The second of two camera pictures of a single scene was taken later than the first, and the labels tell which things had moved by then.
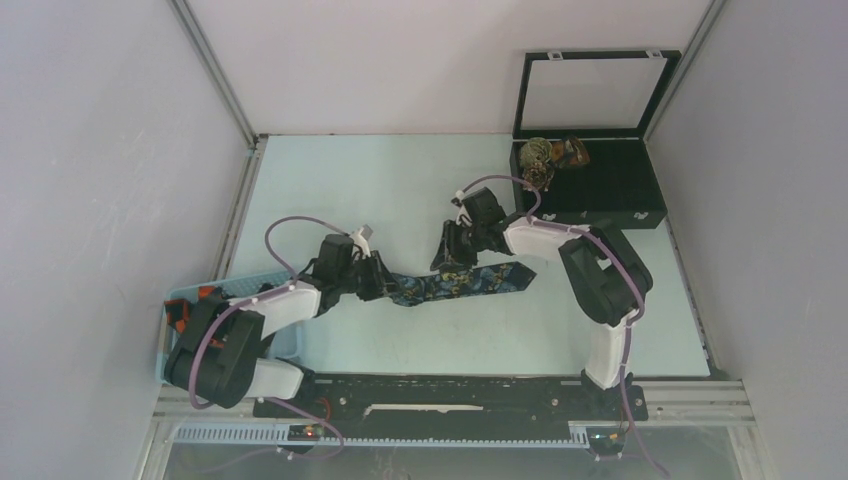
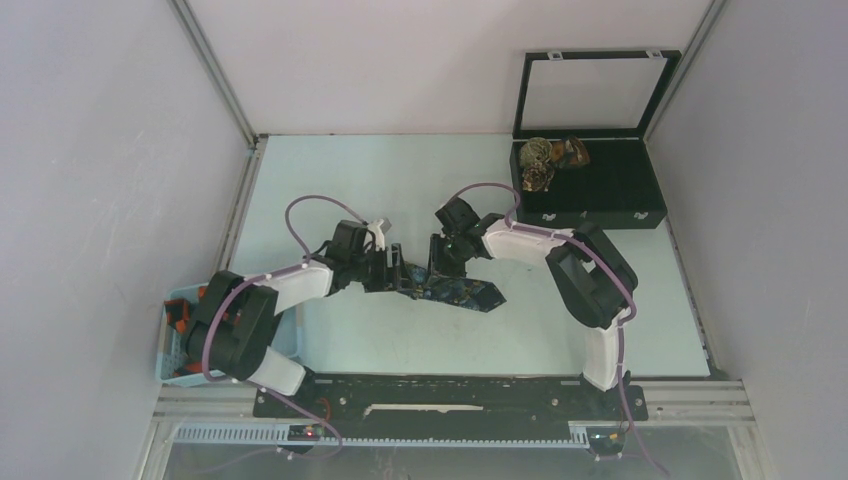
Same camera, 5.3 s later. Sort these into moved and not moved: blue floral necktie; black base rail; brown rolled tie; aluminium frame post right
Moved: blue floral necktie
Not moved: black base rail; aluminium frame post right; brown rolled tie
